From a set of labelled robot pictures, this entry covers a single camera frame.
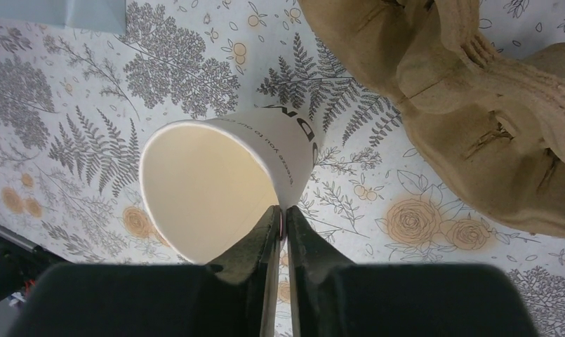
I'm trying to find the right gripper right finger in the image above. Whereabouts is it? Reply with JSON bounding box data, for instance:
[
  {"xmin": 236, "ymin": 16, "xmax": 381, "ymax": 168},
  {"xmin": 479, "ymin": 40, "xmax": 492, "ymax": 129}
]
[{"xmin": 286, "ymin": 207, "xmax": 538, "ymax": 336}]

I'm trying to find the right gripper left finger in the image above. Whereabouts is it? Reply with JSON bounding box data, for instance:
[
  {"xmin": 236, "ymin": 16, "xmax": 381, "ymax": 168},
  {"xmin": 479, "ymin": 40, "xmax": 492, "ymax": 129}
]
[{"xmin": 8, "ymin": 206, "xmax": 282, "ymax": 336}]

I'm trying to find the white paper coffee cup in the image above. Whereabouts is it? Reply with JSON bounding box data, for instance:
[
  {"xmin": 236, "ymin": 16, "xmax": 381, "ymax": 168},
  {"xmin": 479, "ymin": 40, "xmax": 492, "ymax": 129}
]
[{"xmin": 139, "ymin": 105, "xmax": 325, "ymax": 264}]

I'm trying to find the light blue paper bag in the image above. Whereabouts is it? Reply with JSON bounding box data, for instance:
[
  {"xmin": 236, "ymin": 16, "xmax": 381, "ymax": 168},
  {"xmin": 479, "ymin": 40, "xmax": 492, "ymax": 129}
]
[{"xmin": 0, "ymin": 0, "xmax": 126, "ymax": 34}]

